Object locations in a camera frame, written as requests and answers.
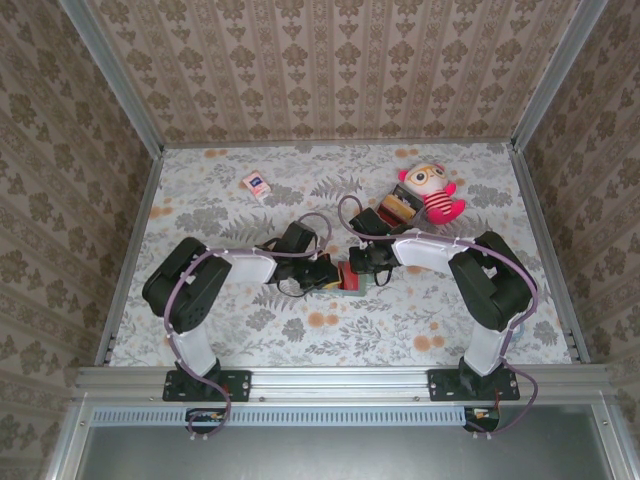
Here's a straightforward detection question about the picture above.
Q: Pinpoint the green card holder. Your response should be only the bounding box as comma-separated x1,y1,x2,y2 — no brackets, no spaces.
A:
332,259,382,300

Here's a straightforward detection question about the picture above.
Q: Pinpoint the mustard yellow wallet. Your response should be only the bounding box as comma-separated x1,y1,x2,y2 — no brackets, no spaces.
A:
382,194,416,220

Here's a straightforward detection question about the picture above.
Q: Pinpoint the clear acrylic organizer box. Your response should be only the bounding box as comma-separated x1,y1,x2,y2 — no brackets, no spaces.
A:
374,182,427,227

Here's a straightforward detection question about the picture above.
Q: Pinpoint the floral patterned table cover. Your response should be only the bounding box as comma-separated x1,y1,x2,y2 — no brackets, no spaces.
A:
107,144,574,369

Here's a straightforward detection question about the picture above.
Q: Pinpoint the pink plush toy with glasses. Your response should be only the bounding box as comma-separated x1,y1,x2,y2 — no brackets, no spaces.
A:
398,162,469,227

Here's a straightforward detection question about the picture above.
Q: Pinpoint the small pink tissue pack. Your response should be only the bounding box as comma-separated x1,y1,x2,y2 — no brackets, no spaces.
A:
241,169,272,203

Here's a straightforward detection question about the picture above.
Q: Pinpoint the grey metal panel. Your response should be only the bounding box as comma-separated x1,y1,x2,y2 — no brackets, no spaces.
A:
74,405,624,480

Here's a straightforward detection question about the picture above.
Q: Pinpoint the black controller board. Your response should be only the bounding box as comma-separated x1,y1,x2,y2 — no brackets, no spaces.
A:
463,405,501,432
185,407,227,434

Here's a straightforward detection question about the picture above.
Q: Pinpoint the left gripper thin black cable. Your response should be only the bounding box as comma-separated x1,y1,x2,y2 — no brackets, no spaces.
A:
276,278,315,300

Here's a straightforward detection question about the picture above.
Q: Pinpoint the aluminium mounting rail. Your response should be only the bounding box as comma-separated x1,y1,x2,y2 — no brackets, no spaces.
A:
74,367,614,401

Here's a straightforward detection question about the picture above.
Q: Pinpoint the aluminium table end rail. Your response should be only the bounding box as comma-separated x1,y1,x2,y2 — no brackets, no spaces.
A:
162,141,516,150

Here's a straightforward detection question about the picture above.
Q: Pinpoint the grey slotted cable duct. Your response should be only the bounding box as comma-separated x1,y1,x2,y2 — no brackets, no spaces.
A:
92,405,474,427

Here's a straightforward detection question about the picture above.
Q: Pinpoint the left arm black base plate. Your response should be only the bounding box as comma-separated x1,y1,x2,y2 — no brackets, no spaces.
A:
162,368,252,403

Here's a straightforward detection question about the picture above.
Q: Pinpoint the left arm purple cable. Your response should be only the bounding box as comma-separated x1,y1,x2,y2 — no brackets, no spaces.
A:
162,212,334,444

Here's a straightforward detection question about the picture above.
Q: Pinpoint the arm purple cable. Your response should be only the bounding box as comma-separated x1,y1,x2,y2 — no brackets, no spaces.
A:
162,212,334,444
338,194,541,441

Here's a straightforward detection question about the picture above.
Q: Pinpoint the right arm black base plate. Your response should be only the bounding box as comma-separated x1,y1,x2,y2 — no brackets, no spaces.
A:
427,368,521,403

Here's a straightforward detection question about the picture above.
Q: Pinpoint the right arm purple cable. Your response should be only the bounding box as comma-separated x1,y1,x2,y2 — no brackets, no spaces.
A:
338,194,541,441

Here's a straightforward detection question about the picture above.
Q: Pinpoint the aluminium table side rail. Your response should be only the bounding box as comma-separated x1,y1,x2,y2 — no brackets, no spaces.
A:
93,149,165,369
509,144,591,364

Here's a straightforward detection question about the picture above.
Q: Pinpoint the aluminium frame post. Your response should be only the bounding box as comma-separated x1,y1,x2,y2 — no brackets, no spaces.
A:
512,0,609,151
58,0,166,157

